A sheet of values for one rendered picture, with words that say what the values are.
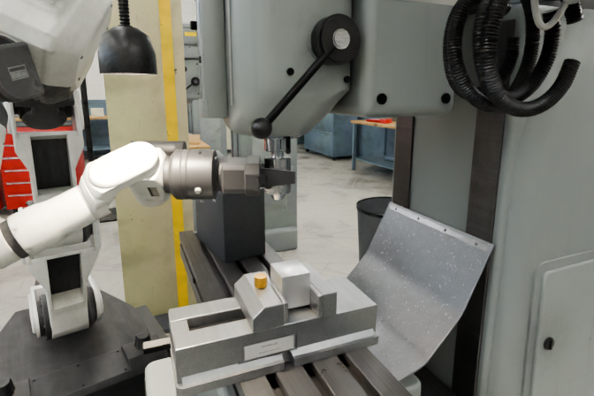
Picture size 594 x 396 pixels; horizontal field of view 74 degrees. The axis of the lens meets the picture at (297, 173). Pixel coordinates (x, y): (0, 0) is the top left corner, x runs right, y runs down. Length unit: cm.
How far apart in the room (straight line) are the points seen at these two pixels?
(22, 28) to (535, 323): 110
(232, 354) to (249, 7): 52
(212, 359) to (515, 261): 56
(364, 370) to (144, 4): 210
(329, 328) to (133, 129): 186
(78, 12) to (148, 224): 171
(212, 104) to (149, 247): 195
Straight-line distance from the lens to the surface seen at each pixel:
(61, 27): 91
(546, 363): 100
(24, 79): 87
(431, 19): 71
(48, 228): 72
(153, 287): 264
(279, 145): 68
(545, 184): 84
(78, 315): 149
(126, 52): 56
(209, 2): 66
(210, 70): 65
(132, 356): 139
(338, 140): 802
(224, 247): 106
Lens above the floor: 138
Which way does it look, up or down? 12 degrees down
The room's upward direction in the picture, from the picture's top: straight up
